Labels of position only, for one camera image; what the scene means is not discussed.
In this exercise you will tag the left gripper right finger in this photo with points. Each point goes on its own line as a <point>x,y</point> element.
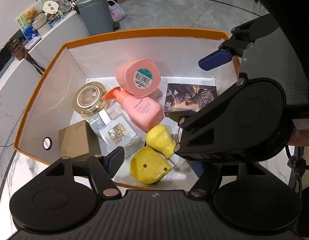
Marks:
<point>208,182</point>

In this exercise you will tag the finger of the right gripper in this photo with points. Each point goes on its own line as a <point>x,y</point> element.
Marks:
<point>215,59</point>

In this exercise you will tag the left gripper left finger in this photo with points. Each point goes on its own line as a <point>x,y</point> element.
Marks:
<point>102,169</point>

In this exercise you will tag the brown cardboard box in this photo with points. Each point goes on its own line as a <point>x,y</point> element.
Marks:
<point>78,139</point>

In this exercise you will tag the clear acrylic cube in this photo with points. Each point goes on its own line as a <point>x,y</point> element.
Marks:
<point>119,132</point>

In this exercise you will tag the yellow tape measure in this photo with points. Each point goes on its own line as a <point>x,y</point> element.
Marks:
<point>148,167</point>

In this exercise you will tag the dark photo card box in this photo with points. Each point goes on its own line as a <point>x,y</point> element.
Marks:
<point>188,97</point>

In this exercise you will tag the yellow bulb-shaped bottle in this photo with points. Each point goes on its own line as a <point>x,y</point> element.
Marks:
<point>159,139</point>

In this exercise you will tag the gold round tin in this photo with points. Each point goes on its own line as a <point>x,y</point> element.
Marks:
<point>88,101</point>

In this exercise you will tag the pink pump bottle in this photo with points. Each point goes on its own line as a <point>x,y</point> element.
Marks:
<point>144,112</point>

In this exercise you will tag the pink cylinder container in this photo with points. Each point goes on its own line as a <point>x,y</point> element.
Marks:
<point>138,77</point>

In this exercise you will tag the grey cream jar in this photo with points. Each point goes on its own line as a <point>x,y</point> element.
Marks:
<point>98,121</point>

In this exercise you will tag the person right hand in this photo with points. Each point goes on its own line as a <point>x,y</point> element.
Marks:
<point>299,138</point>

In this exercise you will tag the woven pastel basket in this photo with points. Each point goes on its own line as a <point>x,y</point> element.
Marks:
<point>116,11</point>

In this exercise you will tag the grey trash bin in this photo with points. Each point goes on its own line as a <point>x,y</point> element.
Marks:
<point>97,16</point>

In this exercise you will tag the green poster card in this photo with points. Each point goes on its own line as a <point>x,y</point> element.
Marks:
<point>27,29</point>

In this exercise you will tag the teddy bear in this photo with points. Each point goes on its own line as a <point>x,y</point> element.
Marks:
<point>32,15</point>

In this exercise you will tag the round paper fan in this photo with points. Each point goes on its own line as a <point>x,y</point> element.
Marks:
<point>51,7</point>

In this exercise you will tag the brown camera bag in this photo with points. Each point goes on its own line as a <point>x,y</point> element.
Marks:
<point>17,49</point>

